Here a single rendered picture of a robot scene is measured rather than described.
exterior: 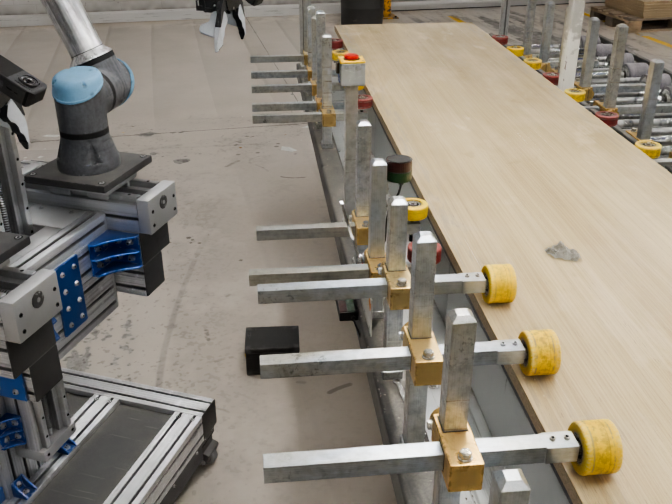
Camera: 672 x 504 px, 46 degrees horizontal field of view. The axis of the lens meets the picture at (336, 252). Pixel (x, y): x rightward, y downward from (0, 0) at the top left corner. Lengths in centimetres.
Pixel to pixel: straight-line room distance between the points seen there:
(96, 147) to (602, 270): 121
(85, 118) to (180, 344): 142
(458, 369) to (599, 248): 88
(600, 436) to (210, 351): 210
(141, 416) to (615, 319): 145
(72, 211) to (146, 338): 130
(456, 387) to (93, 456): 144
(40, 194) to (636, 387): 144
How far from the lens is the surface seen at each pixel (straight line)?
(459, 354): 112
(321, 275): 184
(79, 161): 198
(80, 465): 237
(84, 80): 195
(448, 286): 161
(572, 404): 141
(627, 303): 174
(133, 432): 244
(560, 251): 189
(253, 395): 286
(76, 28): 208
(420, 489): 150
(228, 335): 320
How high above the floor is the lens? 174
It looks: 27 degrees down
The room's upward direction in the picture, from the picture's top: straight up
